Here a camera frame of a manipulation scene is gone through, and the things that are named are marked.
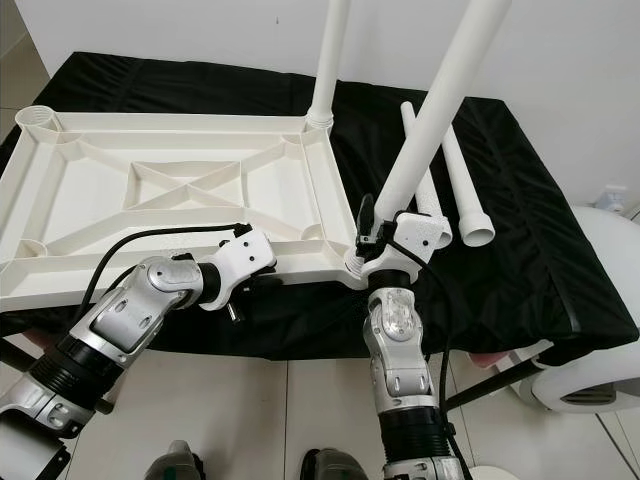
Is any white plastic children table top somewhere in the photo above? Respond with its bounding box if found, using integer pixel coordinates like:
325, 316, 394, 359
0, 105, 371, 314

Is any pink cloth piece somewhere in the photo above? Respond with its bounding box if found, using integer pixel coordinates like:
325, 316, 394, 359
468, 347, 523, 370

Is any black tablecloth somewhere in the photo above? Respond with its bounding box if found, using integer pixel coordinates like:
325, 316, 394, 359
0, 52, 640, 363

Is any black metal table leg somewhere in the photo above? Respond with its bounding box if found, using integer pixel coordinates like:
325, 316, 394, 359
0, 338, 33, 373
443, 353, 548, 413

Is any grey robot left leg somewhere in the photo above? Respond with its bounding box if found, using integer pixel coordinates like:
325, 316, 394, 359
150, 440, 207, 480

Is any grey robot leg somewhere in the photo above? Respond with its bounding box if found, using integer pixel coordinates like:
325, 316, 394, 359
150, 440, 207, 480
302, 448, 373, 480

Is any grey robot right leg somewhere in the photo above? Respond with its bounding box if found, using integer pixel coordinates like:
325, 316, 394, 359
302, 448, 373, 480

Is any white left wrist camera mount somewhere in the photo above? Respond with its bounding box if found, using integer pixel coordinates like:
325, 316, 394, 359
208, 224, 277, 298

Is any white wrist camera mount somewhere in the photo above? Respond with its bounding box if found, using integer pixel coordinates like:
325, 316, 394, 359
360, 211, 447, 287
208, 224, 277, 298

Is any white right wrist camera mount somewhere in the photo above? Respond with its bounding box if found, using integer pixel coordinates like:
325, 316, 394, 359
360, 211, 447, 287

